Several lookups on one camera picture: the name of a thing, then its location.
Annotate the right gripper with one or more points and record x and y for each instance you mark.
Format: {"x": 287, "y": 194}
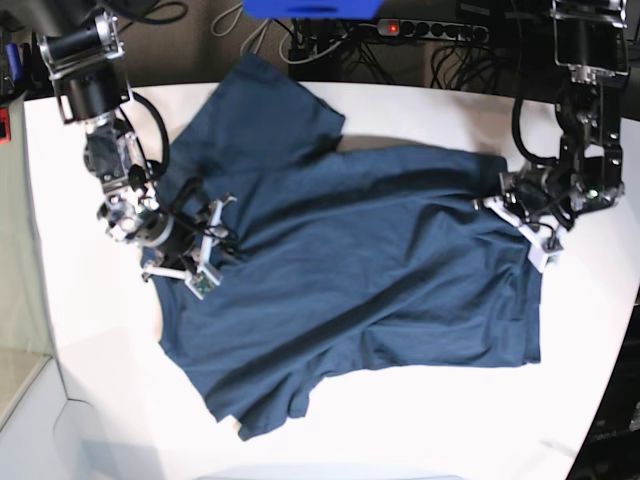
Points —
{"x": 186, "y": 242}

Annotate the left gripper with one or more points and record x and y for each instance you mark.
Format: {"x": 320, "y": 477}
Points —
{"x": 533, "y": 193}

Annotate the dark blue t-shirt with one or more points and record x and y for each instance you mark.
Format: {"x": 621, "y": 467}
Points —
{"x": 345, "y": 261}

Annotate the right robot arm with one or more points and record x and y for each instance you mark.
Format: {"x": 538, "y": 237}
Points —
{"x": 80, "y": 46}

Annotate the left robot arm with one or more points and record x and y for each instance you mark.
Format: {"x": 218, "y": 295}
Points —
{"x": 586, "y": 175}

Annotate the black power strip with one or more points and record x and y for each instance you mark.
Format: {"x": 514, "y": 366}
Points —
{"x": 433, "y": 30}

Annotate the blue plastic bin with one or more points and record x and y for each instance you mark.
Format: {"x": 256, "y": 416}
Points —
{"x": 314, "y": 9}

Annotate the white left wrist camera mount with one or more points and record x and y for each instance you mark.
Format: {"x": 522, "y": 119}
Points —
{"x": 544, "y": 237}

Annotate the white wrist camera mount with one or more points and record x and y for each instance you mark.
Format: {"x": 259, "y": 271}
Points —
{"x": 200, "y": 282}
{"x": 544, "y": 237}

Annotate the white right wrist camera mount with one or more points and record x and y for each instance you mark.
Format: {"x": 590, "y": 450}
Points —
{"x": 200, "y": 282}

